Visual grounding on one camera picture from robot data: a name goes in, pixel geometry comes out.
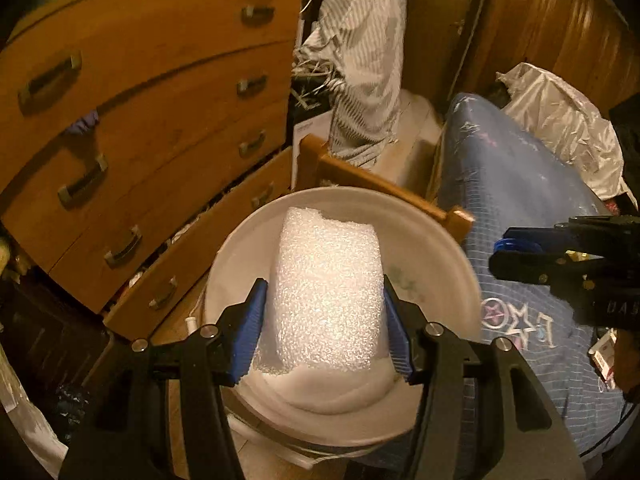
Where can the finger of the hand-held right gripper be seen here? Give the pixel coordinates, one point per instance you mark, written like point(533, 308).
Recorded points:
point(517, 246)
point(520, 267)

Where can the white crumpled plastic bag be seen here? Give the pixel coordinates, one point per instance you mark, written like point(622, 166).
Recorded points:
point(550, 110)

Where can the pulled-out wooden drawer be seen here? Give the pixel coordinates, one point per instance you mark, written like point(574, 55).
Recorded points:
point(200, 240)

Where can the white foam packing sheet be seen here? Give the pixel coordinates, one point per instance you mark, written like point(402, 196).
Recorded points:
point(325, 285)

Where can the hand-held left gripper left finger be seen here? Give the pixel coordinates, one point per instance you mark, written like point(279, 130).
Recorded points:
point(247, 332)

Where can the striped grey white shirt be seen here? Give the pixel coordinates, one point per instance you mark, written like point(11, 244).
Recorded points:
point(360, 35)

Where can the purple cloth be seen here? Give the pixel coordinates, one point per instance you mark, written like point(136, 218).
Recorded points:
point(83, 122)

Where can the bed with blue blanket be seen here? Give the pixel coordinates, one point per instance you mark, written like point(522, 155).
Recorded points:
point(500, 170)

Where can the wooden bed footboard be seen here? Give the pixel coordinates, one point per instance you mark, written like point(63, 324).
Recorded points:
point(350, 170)

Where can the brown wooden wardrobe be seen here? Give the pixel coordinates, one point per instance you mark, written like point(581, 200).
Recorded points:
point(550, 10)

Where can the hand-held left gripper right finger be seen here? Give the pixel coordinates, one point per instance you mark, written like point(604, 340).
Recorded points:
point(400, 340)

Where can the white plastic bucket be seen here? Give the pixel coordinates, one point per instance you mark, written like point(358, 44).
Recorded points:
point(440, 260)

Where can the red and white carton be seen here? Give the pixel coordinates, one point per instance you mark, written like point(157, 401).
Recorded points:
point(602, 355)

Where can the white shiny cloth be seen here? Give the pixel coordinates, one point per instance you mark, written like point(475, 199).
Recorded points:
point(25, 430)

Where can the wooden chest of drawers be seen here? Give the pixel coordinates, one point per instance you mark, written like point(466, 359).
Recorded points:
point(150, 35)

